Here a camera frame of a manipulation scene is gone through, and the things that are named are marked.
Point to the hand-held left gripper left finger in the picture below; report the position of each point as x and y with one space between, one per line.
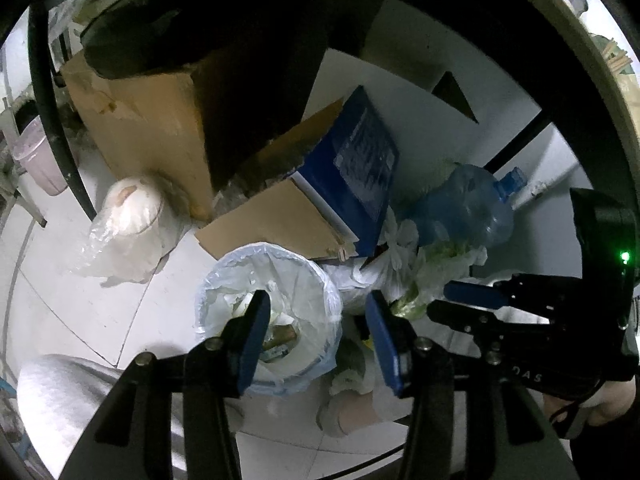
252 345

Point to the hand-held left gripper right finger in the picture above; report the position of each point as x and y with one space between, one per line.
387 345

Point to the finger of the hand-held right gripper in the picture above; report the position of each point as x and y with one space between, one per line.
475 295
457 317

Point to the trash can with plastic liner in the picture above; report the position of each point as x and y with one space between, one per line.
300 280

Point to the person's right hand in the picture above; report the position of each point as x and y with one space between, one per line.
610 402

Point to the plastic bag of green vegetables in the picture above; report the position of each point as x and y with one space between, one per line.
450 260

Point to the blue water jug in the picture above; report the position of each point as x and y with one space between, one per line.
460 210

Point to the white knotted plastic bag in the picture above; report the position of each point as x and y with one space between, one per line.
400 250

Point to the flat brown cardboard sheet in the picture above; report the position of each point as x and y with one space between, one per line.
280 225

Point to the blue carton with white label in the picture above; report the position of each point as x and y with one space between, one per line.
360 175

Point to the white sack in plastic bag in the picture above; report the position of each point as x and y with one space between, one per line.
130 205

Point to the person's left leg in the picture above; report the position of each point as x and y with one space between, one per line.
60 385

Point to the large brown cardboard box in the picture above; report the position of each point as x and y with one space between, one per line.
140 125

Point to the bundle of wooden chopsticks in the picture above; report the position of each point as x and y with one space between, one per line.
615 60

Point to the pink plastic bucket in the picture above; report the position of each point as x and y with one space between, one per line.
37 160

